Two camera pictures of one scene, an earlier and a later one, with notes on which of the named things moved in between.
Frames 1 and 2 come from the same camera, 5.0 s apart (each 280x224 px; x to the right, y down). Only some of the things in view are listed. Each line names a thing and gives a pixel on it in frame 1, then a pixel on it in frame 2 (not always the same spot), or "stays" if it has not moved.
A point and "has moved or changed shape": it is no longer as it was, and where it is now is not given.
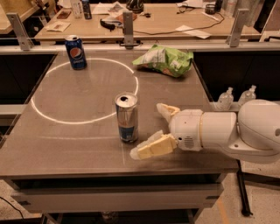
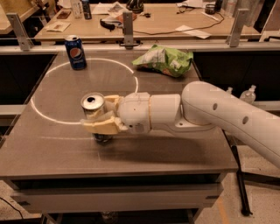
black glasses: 108,25 stays
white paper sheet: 193,31 stays
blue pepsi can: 76,52 stays
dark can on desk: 86,5 stays
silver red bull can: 127,109 has moved or changed shape
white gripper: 185,128 -> 135,111
